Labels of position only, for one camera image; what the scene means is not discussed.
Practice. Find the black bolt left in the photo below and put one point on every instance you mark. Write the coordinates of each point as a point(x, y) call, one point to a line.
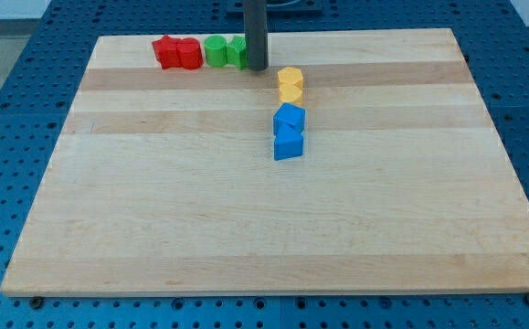
point(36, 303)

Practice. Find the large wooden board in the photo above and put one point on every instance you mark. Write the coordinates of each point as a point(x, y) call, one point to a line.
point(163, 182)

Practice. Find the green cylinder block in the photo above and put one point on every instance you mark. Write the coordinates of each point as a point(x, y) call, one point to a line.
point(215, 48)

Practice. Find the green ridged block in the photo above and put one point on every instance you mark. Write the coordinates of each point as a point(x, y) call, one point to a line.
point(237, 52)

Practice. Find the red cylinder block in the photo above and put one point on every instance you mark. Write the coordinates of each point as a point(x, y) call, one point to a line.
point(189, 53)

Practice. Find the yellow rounded block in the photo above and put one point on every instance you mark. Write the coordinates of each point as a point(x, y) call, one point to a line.
point(290, 94)

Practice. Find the blue cube block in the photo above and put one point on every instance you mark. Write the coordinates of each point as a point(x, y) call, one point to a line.
point(289, 114)

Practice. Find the blue triangular block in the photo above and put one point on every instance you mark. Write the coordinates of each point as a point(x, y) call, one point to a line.
point(288, 143)

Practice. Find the grey cylindrical robot arm rod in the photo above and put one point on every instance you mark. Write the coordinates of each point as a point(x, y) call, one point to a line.
point(256, 34)

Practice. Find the red star block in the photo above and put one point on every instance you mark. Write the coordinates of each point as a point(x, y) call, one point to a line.
point(165, 51)

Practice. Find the yellow hexagon block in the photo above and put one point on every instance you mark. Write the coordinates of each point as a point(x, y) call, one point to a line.
point(290, 76)

